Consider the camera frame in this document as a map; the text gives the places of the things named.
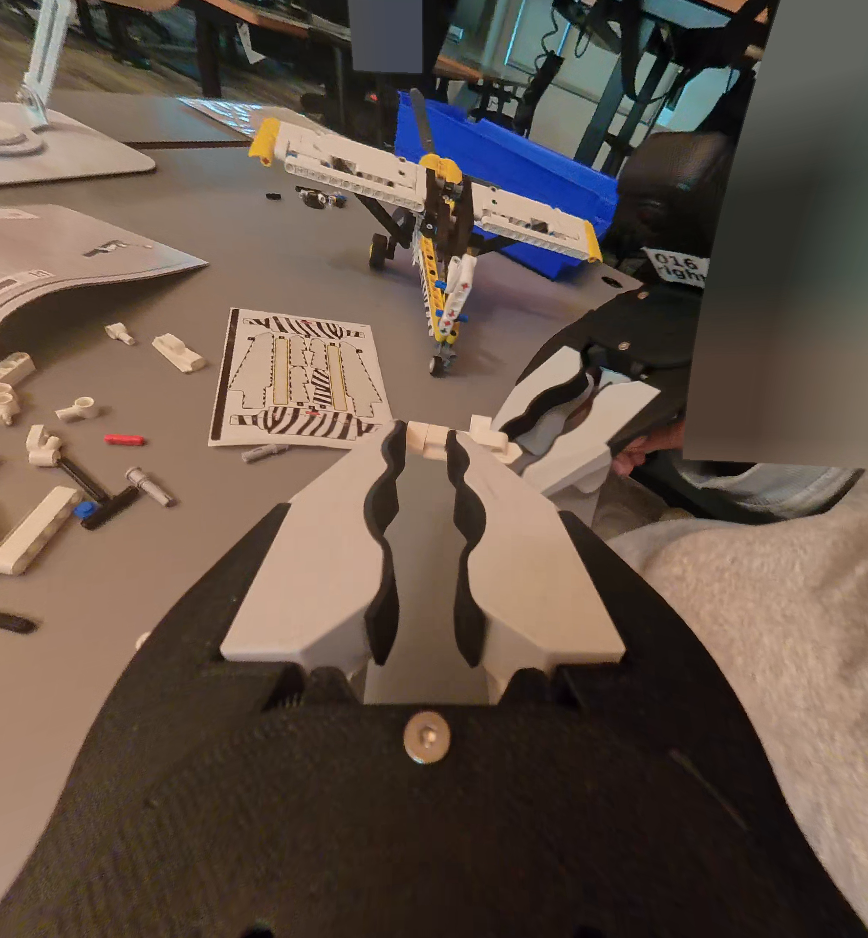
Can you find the thick white lego beam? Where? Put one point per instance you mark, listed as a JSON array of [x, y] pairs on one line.
[[34, 531]]

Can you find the printed paper sheet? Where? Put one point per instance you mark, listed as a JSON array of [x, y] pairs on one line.
[[221, 113]]

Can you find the white angled lego beam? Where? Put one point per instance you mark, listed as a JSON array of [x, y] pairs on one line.
[[1, 375]]

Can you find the light blue jeans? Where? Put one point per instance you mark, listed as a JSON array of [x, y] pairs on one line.
[[771, 487]]

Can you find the blue lego pin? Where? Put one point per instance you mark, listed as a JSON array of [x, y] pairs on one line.
[[85, 511]]

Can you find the red lego axle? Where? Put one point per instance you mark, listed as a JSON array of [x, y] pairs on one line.
[[124, 440]]

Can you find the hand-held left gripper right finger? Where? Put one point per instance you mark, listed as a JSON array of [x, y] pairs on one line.
[[544, 579]]

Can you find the black office chair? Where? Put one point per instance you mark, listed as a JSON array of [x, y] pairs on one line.
[[668, 190]]

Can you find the white lego panel piece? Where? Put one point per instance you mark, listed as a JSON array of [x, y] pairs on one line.
[[179, 353]]

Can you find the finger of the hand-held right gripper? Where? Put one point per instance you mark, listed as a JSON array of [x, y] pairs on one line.
[[610, 418], [551, 381]]

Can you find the black standing desk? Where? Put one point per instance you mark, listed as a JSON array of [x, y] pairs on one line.
[[617, 88]]

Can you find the zebra sticker sheet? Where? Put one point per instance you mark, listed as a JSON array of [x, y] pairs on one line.
[[302, 381]]

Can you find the white lego connector assembly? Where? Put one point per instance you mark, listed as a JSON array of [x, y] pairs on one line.
[[425, 438]]

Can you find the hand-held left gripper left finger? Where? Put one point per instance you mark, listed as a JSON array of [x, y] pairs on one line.
[[309, 571]]

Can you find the small dark lego parts cluster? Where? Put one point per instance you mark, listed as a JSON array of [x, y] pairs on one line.
[[322, 198]]

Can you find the person's right hand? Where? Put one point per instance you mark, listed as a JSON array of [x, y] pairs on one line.
[[650, 453]]

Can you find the blue plastic bin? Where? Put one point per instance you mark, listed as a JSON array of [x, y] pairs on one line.
[[536, 172]]

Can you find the grey zip sweatshirt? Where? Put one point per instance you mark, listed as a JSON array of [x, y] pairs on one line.
[[786, 659]]

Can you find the light grey lego pin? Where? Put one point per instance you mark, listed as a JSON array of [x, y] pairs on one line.
[[265, 453]]

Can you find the small white lego pin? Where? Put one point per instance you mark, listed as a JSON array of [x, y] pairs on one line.
[[119, 334]]

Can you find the lego instruction booklet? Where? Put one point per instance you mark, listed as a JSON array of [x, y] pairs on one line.
[[60, 256]]

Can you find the lego airplane model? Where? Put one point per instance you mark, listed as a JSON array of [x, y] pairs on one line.
[[361, 172]]

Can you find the grey lego axle pin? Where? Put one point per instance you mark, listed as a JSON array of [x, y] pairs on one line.
[[149, 487]]

